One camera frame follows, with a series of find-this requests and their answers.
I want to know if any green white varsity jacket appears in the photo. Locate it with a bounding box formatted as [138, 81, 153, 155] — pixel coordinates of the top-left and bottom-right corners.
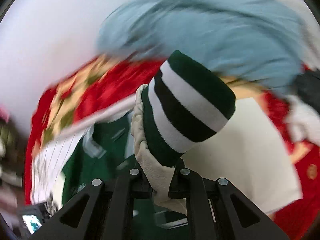
[30, 49, 304, 240]

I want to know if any red floral blanket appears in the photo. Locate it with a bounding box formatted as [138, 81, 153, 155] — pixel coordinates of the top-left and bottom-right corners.
[24, 55, 319, 239]

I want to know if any light blue garment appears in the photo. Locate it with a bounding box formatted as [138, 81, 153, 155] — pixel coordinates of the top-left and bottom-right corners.
[97, 0, 303, 96]

